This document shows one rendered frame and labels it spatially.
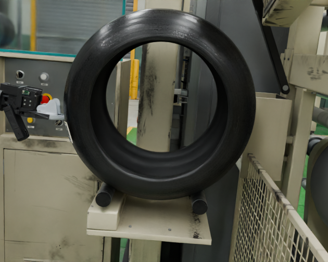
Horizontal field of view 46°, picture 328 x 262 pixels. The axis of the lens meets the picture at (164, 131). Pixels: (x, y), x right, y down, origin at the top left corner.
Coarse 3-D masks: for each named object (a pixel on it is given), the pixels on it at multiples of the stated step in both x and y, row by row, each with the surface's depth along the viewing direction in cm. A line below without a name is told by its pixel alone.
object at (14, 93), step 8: (0, 88) 115; (8, 88) 115; (16, 88) 115; (32, 88) 118; (40, 88) 120; (0, 96) 114; (8, 96) 116; (16, 96) 115; (24, 96) 113; (32, 96) 113; (40, 96) 119; (0, 104) 115; (16, 104) 114; (24, 104) 115; (32, 104) 115; (16, 112) 115
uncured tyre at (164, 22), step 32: (96, 32) 106; (128, 32) 101; (160, 32) 101; (192, 32) 101; (96, 64) 103; (224, 64) 102; (64, 96) 109; (96, 96) 131; (224, 96) 131; (96, 128) 133; (224, 128) 132; (96, 160) 109; (128, 160) 135; (160, 160) 136; (192, 160) 135; (224, 160) 108; (128, 192) 113; (160, 192) 111; (192, 192) 113
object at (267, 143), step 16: (256, 96) 152; (272, 96) 152; (256, 112) 135; (272, 112) 135; (288, 112) 134; (256, 128) 136; (272, 128) 136; (256, 144) 137; (272, 144) 137; (240, 160) 151; (272, 160) 138; (240, 176) 140; (272, 176) 140
